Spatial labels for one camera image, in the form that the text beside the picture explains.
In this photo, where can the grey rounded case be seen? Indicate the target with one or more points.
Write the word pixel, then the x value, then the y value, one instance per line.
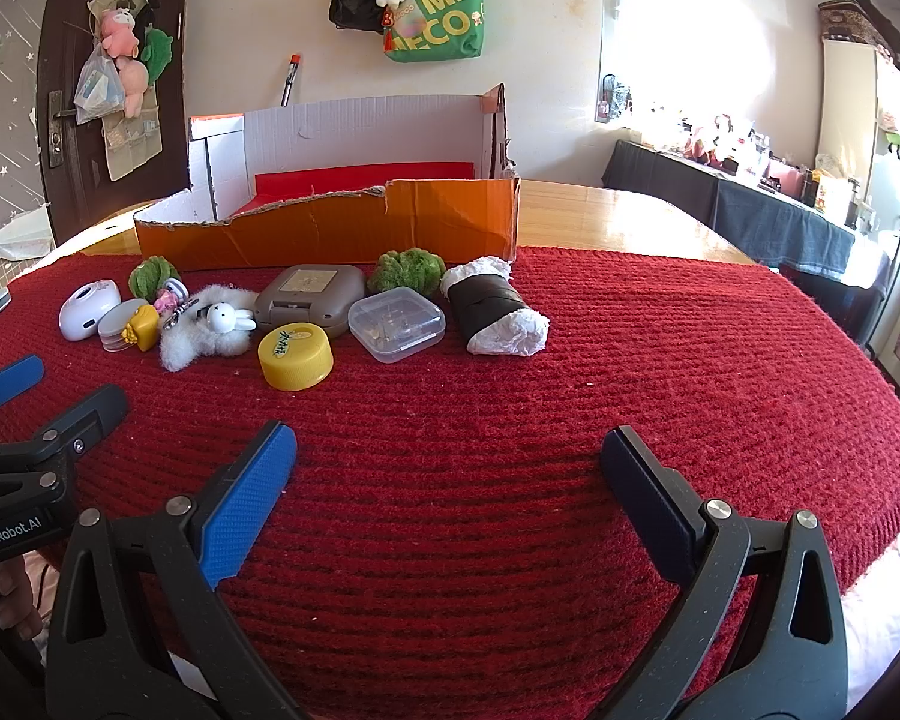
pixel 307 292

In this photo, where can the white rounded device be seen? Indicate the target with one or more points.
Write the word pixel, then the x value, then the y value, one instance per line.
pixel 82 311

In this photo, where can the round white compact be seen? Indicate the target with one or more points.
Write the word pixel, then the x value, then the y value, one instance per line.
pixel 114 328

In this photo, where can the pink pig plush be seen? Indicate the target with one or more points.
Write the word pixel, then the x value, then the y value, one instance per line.
pixel 120 34

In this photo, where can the row of small bottles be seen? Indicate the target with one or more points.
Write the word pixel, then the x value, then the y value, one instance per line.
pixel 757 157

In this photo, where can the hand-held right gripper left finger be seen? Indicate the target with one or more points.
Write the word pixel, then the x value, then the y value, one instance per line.
pixel 247 502

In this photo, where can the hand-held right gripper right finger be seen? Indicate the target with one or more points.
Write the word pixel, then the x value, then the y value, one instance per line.
pixel 645 487

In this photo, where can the red tassel charm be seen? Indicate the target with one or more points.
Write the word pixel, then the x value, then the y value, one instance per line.
pixel 387 30

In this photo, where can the pale pink plush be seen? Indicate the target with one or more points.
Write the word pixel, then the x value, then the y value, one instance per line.
pixel 133 86

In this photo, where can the white cloth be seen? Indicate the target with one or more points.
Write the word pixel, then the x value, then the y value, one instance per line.
pixel 885 615

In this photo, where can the green pompom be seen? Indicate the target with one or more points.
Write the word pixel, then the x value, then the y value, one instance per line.
pixel 405 270
pixel 146 277

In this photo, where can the dark wooden door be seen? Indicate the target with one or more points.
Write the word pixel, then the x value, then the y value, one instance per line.
pixel 60 187

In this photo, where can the clear plastic bag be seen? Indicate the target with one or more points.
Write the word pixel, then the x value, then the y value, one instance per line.
pixel 96 90

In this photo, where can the wall mirror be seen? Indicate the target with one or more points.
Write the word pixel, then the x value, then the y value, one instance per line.
pixel 634 15

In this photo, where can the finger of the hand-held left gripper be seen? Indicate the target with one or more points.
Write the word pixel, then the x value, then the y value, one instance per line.
pixel 11 379
pixel 90 412

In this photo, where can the white fluffy bunny plush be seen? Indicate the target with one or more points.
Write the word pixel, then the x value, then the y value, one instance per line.
pixel 195 341

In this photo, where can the orange cardboard box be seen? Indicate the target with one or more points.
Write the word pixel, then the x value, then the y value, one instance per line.
pixel 420 225

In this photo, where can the person's left hand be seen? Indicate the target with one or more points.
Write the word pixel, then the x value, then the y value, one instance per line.
pixel 15 600

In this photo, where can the red printed paper sheet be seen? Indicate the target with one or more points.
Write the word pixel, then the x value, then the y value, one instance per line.
pixel 360 178

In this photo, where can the beige hanging organizer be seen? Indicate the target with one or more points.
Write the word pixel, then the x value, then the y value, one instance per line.
pixel 131 146

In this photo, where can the yellow toy duck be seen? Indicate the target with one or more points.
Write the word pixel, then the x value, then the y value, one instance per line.
pixel 142 326

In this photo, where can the black white rice ball plush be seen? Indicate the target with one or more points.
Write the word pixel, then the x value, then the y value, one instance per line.
pixel 484 300

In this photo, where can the yellow bottle cap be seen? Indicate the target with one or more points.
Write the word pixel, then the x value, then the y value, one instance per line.
pixel 292 360

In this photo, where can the green plush toy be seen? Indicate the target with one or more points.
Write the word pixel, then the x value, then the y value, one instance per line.
pixel 157 52

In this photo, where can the red knitted mat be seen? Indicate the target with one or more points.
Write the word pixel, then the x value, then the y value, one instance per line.
pixel 457 427

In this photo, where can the brown patterned box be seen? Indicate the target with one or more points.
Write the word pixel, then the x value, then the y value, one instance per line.
pixel 855 19

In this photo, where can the clear plastic box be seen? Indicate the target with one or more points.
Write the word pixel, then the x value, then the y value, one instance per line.
pixel 394 326

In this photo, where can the white cabinet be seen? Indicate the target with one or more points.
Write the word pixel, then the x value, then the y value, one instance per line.
pixel 855 105

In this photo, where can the cluttered dark side table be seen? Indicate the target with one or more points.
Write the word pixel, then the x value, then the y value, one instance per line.
pixel 757 217

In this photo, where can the green tote bag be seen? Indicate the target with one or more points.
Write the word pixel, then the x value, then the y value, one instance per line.
pixel 442 22

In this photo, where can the white plastic sheet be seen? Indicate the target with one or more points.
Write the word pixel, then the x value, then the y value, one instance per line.
pixel 7 236

